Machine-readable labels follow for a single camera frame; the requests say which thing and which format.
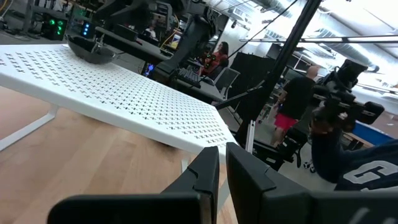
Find black desk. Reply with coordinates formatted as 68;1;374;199
95;26;224;105

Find black leaf shaped plate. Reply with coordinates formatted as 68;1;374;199
66;34;118;65

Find black partition panel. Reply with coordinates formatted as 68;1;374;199
229;51;280;103

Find black computer blue lights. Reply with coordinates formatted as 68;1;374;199
80;21;96;40

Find white perforated metal shelf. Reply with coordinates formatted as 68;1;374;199
0;43;239;174

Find blue bin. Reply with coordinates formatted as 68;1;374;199
353;121;394;147

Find black leader arm handle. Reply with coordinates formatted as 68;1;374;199
312;58;386;133

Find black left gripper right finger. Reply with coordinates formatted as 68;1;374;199
226;142;398;224

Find black rolling stool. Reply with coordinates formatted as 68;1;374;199
253;127;317;174

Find person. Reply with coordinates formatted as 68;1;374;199
310;105;398;192
201;41;231;78
269;64;321;147

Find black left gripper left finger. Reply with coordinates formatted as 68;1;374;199
47;146;220;224

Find black computer green lights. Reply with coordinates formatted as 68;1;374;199
41;15;68;41

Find black aluminium extrusion frame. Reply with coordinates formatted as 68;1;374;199
214;0;323;153

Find black keyboard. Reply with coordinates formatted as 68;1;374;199
177;67;202;88

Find grey office chair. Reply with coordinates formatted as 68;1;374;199
203;67;241;102

